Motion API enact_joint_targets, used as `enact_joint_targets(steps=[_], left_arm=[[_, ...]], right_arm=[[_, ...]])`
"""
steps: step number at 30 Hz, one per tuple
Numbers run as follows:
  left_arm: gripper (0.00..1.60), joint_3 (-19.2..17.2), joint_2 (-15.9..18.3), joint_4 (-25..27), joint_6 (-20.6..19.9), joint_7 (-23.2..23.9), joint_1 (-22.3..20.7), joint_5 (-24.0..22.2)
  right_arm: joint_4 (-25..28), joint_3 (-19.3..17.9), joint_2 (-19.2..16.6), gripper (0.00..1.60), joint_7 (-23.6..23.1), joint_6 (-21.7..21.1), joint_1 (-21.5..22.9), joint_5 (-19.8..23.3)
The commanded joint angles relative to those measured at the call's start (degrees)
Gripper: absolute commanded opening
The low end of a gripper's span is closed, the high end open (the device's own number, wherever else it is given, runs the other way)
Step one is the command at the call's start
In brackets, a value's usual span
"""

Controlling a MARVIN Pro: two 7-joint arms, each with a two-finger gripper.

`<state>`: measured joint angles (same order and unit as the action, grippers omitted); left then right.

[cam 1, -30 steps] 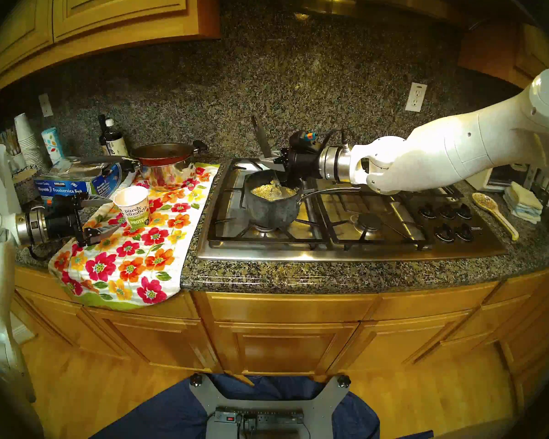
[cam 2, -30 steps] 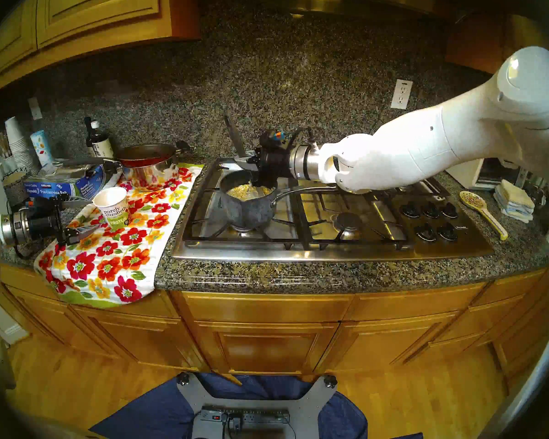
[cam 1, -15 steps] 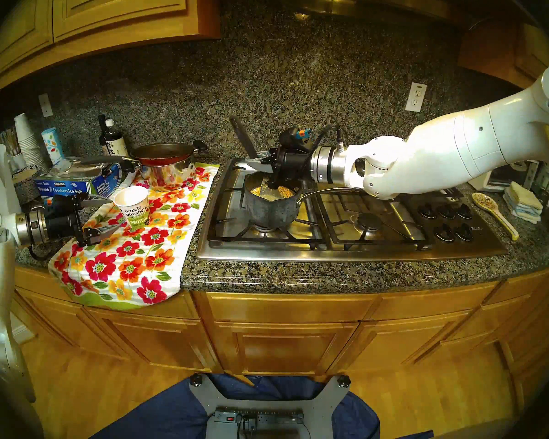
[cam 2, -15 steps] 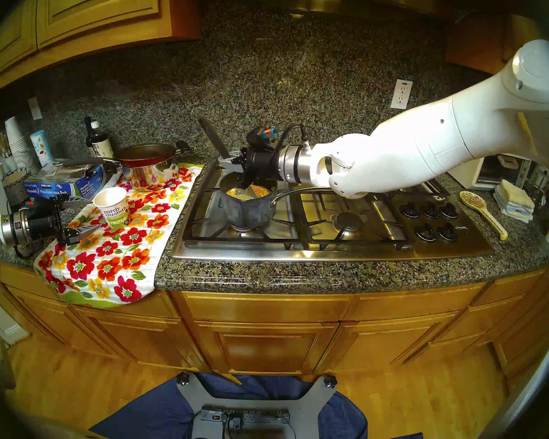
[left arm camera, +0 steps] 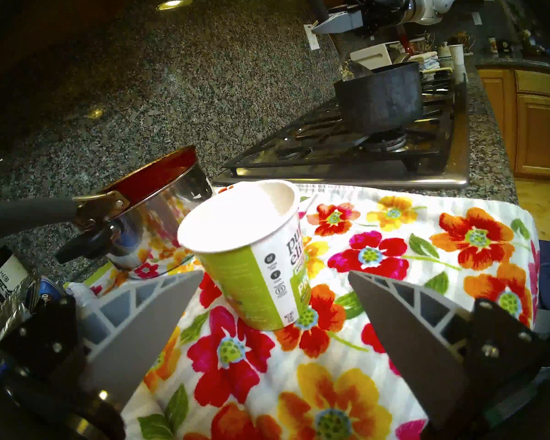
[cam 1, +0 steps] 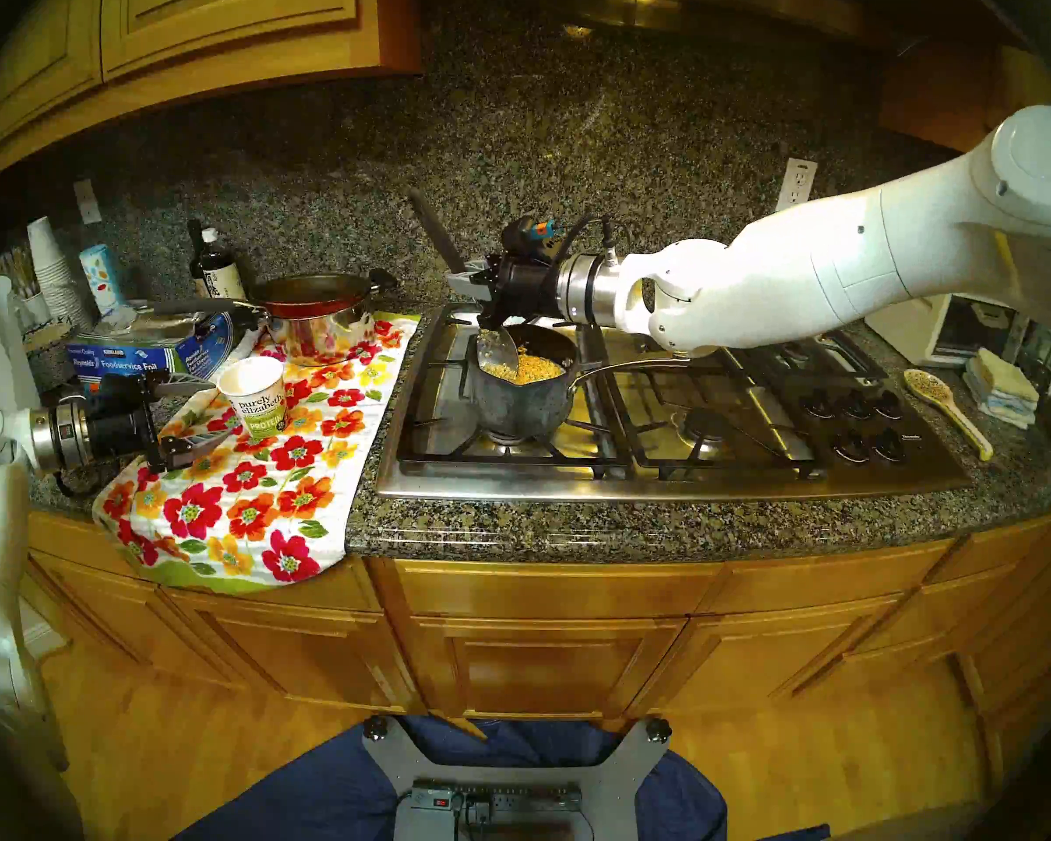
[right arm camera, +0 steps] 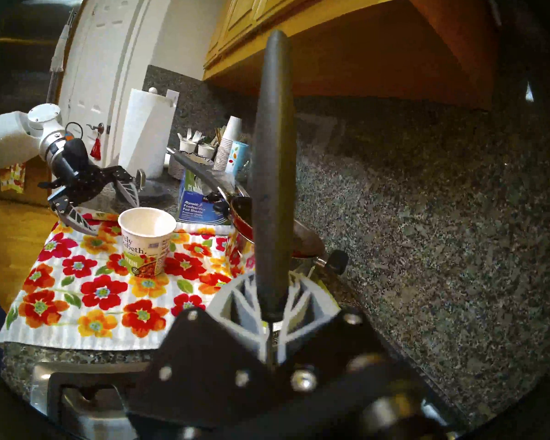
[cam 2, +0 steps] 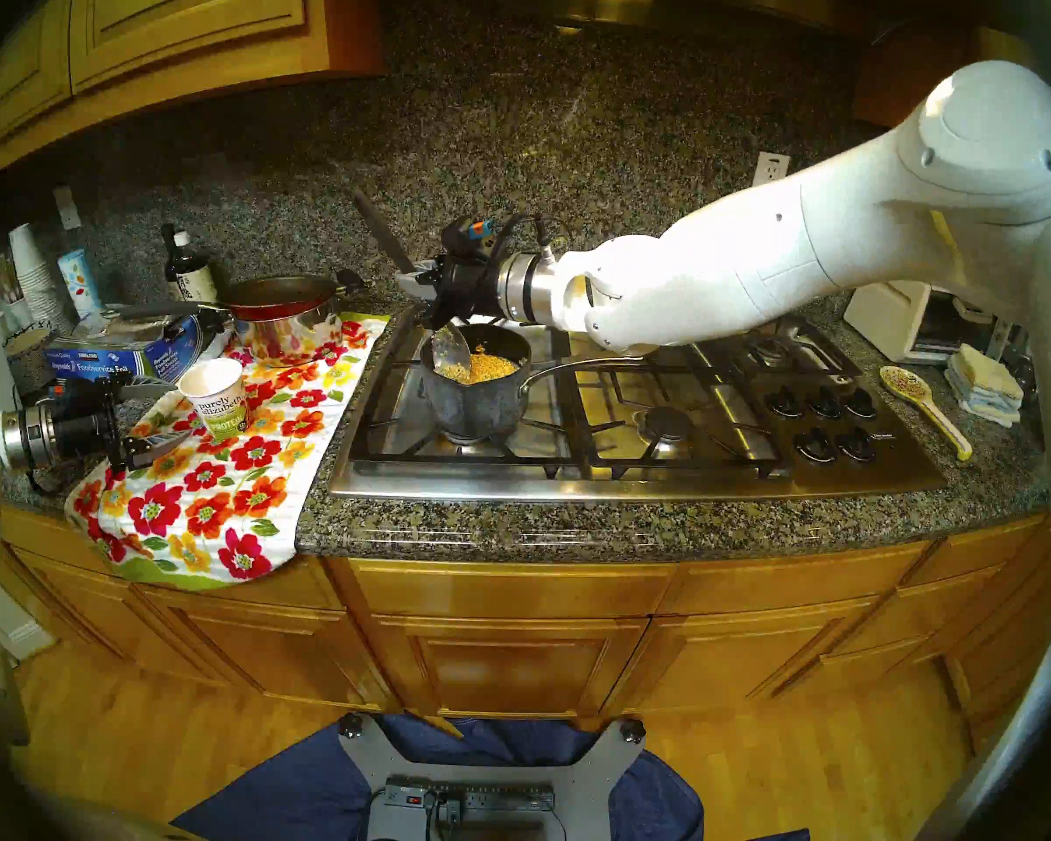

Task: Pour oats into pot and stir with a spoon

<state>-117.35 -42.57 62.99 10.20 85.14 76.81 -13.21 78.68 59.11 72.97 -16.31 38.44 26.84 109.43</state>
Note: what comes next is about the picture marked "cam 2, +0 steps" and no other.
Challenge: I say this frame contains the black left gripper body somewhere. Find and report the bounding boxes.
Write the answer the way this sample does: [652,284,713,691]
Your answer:
[48,377,134,477]

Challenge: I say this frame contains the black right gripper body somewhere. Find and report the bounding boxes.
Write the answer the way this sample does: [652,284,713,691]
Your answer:
[427,248,511,330]

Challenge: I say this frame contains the black handled metal spoon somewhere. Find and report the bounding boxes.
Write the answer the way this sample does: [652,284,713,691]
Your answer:
[353,189,474,378]

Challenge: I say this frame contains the white paper oats cup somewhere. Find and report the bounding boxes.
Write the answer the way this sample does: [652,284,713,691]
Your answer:
[178,358,249,440]

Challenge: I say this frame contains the shiny steel pot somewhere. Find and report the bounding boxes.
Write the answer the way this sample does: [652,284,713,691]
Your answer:
[232,270,369,365]

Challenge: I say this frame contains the yellow ceramic spoon rest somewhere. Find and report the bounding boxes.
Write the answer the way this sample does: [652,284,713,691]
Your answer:
[880,366,973,461]

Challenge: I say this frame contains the blue foil sheet box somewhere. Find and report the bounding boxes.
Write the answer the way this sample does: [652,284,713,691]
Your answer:
[42,309,204,385]

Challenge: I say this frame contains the crumpled foil sheet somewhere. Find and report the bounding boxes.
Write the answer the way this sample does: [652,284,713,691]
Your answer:
[74,307,185,341]

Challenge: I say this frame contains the grain mix in saucepan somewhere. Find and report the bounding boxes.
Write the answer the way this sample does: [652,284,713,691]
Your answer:
[438,344,522,385]

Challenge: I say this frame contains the floral kitchen towel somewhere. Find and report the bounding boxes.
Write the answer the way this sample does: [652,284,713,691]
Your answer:
[64,312,392,590]

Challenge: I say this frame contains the patterned round canister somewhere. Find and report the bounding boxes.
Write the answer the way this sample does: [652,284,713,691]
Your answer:
[2,322,58,396]

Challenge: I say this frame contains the dark grey saucepan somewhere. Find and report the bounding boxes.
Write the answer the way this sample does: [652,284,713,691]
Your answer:
[419,322,645,444]

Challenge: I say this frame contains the dark bottle white cap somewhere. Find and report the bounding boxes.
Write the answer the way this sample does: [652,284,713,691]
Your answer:
[173,231,218,304]

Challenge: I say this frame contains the white cup with wooden sticks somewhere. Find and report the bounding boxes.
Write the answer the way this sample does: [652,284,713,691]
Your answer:
[0,252,36,332]

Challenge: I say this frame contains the red frying pan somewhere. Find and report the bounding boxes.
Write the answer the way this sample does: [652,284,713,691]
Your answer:
[118,274,341,325]

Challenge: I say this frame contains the white paper cup stack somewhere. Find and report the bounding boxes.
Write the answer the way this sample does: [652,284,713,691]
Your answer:
[9,223,75,332]

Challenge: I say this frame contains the stainless gas cooktop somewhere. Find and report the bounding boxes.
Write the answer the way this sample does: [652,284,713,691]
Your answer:
[327,300,947,503]

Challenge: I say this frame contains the blue fabric cover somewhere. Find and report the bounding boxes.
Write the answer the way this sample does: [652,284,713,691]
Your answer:
[171,715,811,841]

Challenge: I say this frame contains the small black cast iron grate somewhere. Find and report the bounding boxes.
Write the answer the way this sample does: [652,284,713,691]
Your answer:
[718,315,861,385]

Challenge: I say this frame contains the wooden base cabinet run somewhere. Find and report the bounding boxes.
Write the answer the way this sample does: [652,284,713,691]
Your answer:
[0,498,1051,753]

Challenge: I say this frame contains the white toaster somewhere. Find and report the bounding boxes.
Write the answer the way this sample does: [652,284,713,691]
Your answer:
[843,280,1012,364]

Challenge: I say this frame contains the grey power strip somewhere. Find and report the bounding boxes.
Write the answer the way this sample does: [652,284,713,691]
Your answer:
[384,778,557,814]

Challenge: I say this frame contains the folded dish cloths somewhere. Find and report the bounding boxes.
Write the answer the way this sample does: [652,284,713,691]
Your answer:
[944,344,1024,428]

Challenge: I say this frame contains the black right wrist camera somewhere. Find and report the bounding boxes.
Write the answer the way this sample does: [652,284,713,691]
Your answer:
[442,217,497,258]

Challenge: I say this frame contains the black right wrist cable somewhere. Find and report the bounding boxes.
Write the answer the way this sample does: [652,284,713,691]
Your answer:
[490,213,572,255]

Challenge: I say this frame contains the wooden wall cabinet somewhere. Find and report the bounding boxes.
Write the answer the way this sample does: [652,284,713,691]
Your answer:
[851,25,1043,131]
[0,0,384,192]

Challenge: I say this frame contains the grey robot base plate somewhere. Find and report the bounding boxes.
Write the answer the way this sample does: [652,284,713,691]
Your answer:
[337,712,647,841]

